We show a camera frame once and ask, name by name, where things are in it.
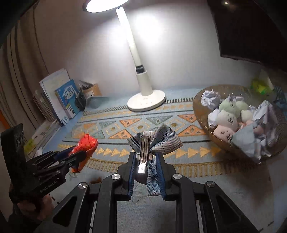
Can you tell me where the blue cover workbook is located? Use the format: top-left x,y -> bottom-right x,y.
54,79 -> 81,119

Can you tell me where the white desk lamp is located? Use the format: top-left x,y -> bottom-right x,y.
82,0 -> 167,112

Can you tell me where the green white tissue pack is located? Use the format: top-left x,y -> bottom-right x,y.
250,69 -> 275,94

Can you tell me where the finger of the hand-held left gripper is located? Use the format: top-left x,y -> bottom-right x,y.
36,151 -> 88,177
29,146 -> 78,167

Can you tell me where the flat stack of books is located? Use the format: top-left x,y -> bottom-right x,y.
23,119 -> 62,157

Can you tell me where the person's left hand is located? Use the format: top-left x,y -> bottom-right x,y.
9,190 -> 55,224

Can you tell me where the black mesh pen holder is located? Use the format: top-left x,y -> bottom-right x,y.
75,91 -> 87,111

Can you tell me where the blue patterned woven mat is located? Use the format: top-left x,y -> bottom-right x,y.
43,88 -> 287,233

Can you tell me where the beige curtain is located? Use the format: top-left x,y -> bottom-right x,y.
0,0 -> 50,126

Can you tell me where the brown woven basket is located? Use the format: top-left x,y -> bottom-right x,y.
193,84 -> 287,157

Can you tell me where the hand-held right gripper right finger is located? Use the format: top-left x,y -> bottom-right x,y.
156,152 -> 258,233

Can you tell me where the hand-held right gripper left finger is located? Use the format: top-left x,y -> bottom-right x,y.
34,152 -> 136,233

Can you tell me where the group of paper balls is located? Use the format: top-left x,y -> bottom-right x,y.
200,89 -> 279,165

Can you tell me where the wooden desk organizer box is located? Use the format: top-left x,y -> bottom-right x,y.
78,81 -> 102,99

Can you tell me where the three-ball dango plush toy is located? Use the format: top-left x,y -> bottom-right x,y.
238,108 -> 264,137
212,99 -> 249,142

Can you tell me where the blue plaid bow hair clip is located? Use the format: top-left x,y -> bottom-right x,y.
127,123 -> 183,197

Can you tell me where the black monitor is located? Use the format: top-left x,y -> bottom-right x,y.
206,0 -> 287,72

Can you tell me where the row of standing books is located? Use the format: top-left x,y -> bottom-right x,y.
32,68 -> 74,127

